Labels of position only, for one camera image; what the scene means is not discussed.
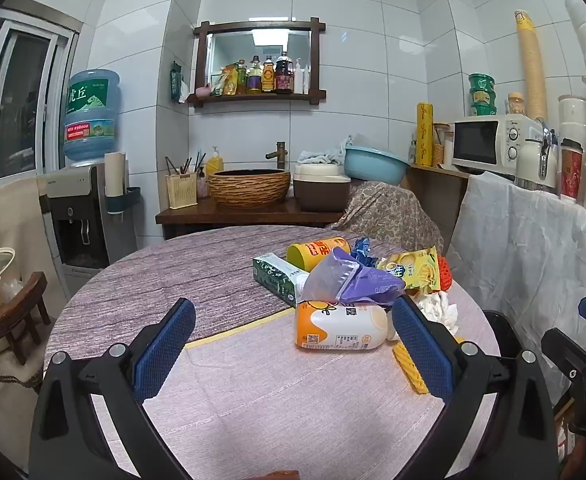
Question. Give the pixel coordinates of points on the blue water jug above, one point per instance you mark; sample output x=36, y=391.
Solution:
x=90, y=110

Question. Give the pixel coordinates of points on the purple woodgrain tablecloth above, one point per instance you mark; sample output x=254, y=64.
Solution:
x=173, y=265

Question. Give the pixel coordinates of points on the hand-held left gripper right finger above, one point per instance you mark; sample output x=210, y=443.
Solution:
x=423, y=350

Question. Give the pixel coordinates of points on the pink patterned small bottle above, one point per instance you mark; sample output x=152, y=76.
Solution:
x=202, y=185

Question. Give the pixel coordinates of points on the brown white rice cooker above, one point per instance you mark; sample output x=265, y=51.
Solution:
x=320, y=192

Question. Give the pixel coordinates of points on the jar with orange contents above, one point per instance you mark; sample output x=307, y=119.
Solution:
x=516, y=105

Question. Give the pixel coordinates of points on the yellow green pouch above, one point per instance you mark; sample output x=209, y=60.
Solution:
x=228, y=82

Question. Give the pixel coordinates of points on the white paper cup dispenser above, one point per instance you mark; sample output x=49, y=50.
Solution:
x=114, y=175

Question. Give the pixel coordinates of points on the light blue towel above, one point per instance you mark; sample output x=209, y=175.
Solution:
x=315, y=156

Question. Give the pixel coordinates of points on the dark chopsticks bundle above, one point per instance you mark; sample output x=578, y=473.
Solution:
x=188, y=164

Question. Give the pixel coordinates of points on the window with white frame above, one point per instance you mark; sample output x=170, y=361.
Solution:
x=18, y=100

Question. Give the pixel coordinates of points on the woven pattern wash basin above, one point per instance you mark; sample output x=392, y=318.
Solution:
x=248, y=190

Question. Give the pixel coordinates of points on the stack of white cups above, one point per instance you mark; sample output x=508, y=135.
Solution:
x=573, y=115

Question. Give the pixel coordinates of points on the green wall tissue pack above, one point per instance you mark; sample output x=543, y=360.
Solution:
x=177, y=82

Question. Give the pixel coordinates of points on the floral patterned cloth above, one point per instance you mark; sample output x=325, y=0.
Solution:
x=388, y=210

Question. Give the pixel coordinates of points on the white thermos kettle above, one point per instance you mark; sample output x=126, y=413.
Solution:
x=528, y=160

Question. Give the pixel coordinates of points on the yellow wrap roll box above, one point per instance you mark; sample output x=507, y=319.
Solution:
x=424, y=135

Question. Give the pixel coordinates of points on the dark wooden counter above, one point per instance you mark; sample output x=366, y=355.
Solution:
x=253, y=216

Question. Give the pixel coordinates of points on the small wooden stool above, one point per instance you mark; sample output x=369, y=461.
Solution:
x=15, y=305

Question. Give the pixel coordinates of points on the bamboo style faucet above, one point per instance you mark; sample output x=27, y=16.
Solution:
x=279, y=152

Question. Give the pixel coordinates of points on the black trash bin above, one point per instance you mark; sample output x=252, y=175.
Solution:
x=503, y=330

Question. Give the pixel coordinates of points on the wooden framed mirror shelf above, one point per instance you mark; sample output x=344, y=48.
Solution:
x=258, y=42

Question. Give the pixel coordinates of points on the small pink bowl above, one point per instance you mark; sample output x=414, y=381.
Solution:
x=203, y=92

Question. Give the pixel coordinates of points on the glass jar with beans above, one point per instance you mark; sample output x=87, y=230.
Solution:
x=442, y=147

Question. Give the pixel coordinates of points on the white orange-label bottle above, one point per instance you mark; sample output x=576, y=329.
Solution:
x=338, y=327

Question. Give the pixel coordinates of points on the white plastic sheet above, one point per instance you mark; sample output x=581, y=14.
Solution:
x=523, y=240

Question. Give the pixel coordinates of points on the green instant noodle bowl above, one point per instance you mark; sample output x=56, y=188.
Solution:
x=482, y=81
x=483, y=109
x=483, y=97

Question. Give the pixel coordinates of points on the white tissue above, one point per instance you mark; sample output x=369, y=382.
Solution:
x=435, y=307

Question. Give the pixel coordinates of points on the red paper cup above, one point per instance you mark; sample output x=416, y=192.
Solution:
x=571, y=170

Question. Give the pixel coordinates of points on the small orange object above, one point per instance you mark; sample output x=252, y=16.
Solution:
x=278, y=475

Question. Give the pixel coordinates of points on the yellow soap pump bottle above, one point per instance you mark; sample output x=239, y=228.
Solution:
x=214, y=165

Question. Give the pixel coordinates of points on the light blue plastic basin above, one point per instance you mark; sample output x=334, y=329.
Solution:
x=373, y=165

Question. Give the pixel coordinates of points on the white microwave oven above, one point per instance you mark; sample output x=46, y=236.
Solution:
x=478, y=142

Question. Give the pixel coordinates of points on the blue wrapper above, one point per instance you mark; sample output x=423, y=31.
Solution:
x=363, y=252

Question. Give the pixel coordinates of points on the small clear bottle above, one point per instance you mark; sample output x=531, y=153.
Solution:
x=412, y=152

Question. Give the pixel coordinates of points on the yellow cylindrical can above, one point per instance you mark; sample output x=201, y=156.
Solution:
x=318, y=252

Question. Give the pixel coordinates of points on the beige chopstick holder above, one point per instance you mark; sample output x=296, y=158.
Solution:
x=182, y=191

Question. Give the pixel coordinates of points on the yellow chips bag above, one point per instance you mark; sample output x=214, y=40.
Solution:
x=415, y=267

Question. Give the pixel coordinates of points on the grey water dispenser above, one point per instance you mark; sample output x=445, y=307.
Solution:
x=73, y=220

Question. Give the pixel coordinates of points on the purple plastic bag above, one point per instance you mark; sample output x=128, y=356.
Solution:
x=368, y=282

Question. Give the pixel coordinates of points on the yellow foam fruit net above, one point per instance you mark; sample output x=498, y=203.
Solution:
x=405, y=362

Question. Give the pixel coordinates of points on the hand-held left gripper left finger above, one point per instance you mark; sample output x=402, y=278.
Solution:
x=165, y=345

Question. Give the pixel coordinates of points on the light wooden shelf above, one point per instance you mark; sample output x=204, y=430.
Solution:
x=433, y=195

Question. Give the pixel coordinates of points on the red foam fruit net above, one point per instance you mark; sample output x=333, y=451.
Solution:
x=444, y=275

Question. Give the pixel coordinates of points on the row of condiment bottles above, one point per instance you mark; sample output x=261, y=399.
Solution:
x=283, y=75

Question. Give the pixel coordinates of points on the tall paper cup stack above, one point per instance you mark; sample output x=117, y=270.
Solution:
x=530, y=65

